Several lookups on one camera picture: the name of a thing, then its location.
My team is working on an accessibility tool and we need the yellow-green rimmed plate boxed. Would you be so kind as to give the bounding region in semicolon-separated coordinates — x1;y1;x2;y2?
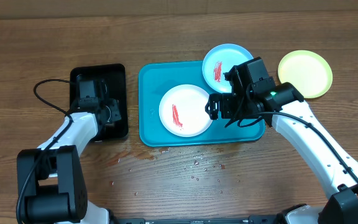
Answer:
277;50;333;98

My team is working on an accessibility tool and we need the white plate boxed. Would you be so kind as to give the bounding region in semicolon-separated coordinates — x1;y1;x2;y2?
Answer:
158;84;212;138

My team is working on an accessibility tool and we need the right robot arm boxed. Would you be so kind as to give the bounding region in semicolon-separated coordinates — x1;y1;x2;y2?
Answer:
205;57;358;224

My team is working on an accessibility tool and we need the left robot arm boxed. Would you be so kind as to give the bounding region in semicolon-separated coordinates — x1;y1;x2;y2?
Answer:
16;75;121;223

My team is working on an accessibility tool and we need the black plastic tray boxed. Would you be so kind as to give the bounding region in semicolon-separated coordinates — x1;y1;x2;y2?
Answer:
69;63;129;142

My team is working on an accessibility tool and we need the teal plastic serving tray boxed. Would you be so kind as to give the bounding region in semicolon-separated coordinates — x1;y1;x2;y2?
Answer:
139;60;265;147

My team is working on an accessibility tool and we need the light blue rimmed plate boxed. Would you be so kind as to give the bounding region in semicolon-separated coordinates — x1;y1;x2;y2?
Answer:
202;44;254;93

